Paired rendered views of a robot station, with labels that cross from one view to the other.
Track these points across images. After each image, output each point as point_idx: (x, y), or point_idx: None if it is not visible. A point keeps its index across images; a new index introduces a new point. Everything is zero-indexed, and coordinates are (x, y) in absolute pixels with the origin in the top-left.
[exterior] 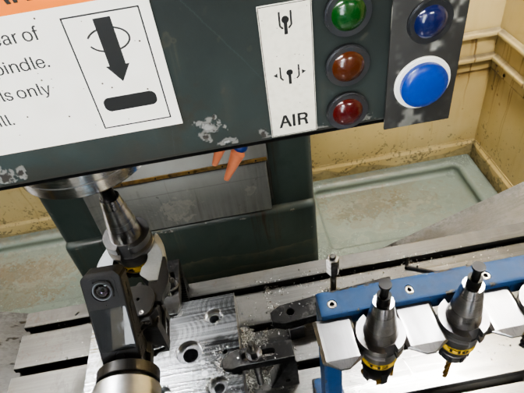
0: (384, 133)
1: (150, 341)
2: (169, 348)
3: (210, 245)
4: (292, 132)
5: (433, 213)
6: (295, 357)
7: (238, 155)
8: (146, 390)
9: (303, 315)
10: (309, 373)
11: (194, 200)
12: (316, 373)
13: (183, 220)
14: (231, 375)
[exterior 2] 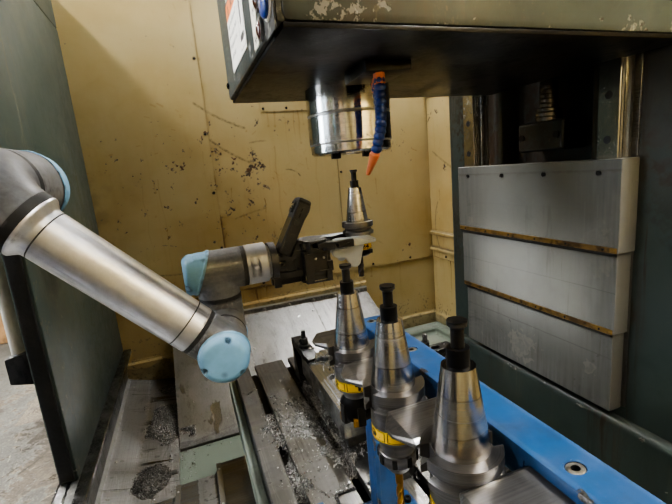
0: None
1: (303, 268)
2: (309, 283)
3: (541, 413)
4: (256, 47)
5: None
6: (426, 473)
7: (370, 153)
8: (257, 253)
9: None
10: (414, 488)
11: (536, 342)
12: (415, 493)
13: (522, 359)
14: None
